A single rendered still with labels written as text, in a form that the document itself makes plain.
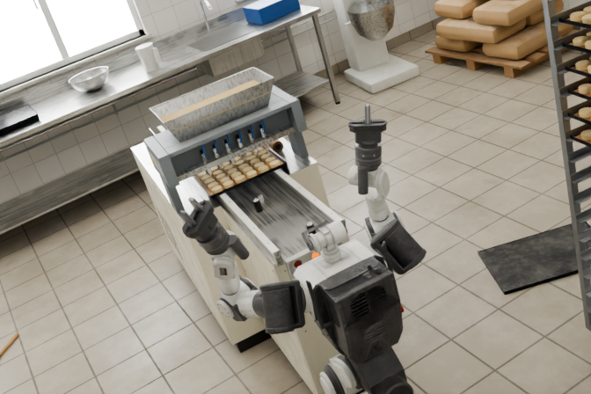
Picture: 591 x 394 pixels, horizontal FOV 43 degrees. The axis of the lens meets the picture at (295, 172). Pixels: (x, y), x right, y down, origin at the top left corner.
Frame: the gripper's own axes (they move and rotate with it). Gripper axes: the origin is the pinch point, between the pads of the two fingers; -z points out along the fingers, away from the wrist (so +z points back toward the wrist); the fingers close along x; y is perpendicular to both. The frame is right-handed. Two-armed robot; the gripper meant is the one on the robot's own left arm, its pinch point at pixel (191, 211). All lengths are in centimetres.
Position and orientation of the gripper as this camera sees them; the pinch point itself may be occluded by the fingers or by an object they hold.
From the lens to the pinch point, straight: 219.1
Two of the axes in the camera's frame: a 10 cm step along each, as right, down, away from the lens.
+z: 3.6, 6.0, 7.2
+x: 4.4, -7.9, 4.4
